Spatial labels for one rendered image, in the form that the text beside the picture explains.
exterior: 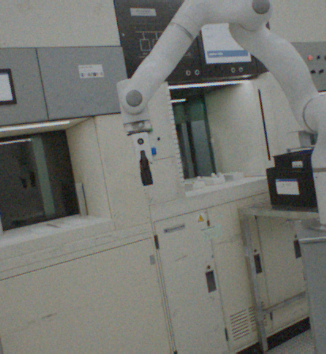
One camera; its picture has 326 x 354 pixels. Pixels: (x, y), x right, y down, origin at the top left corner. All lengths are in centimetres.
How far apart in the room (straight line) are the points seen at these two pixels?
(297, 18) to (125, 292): 173
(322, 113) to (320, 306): 59
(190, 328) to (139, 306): 29
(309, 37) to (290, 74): 124
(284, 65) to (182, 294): 109
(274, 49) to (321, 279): 72
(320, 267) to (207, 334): 85
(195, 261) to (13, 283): 80
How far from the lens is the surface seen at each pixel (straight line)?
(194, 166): 298
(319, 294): 139
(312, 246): 134
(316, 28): 265
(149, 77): 119
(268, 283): 224
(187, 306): 195
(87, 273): 170
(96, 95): 171
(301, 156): 184
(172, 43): 128
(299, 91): 140
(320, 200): 141
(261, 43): 139
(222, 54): 210
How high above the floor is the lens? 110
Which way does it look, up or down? 3 degrees down
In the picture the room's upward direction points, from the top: 10 degrees counter-clockwise
